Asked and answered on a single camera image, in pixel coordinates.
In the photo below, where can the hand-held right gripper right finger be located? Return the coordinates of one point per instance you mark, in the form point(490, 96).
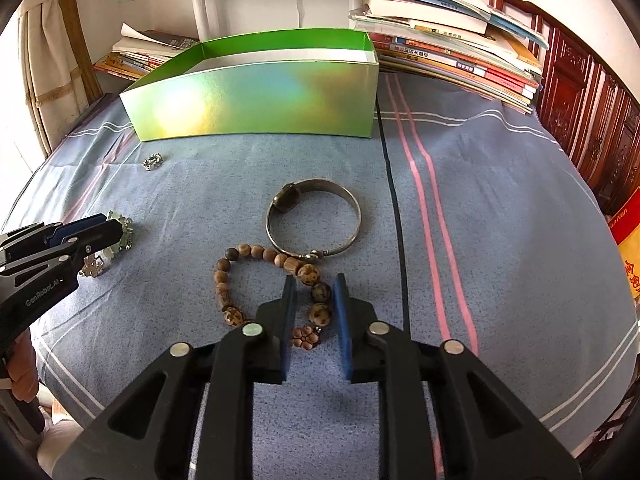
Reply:
point(342, 330)

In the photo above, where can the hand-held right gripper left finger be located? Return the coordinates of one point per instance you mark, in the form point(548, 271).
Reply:
point(289, 330)

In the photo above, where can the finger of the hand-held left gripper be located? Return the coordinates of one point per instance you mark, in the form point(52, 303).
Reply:
point(100, 237)
point(80, 227)

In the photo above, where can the shiny green cardboard box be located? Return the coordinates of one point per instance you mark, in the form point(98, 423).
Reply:
point(250, 100)

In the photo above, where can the person's left hand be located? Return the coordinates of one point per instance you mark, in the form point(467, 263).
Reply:
point(24, 367)

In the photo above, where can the small silver brooch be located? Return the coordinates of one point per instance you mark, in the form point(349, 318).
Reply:
point(152, 161)

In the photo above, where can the silver metal bangle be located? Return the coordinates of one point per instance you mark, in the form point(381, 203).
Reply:
point(287, 195)

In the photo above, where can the beige curtain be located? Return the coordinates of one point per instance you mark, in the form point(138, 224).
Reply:
point(50, 75)

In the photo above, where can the small pile of books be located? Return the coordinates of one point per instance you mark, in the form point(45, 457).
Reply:
point(145, 52)

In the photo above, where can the white desk shelf stand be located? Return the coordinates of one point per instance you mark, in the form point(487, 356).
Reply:
point(202, 10)

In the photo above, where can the large stack of books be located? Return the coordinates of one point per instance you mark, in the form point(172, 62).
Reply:
point(450, 55)

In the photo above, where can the red and yellow gift bag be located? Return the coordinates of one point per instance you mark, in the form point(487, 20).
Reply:
point(630, 260)

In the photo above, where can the carved red wooden bench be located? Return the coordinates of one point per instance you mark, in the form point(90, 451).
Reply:
point(590, 100)

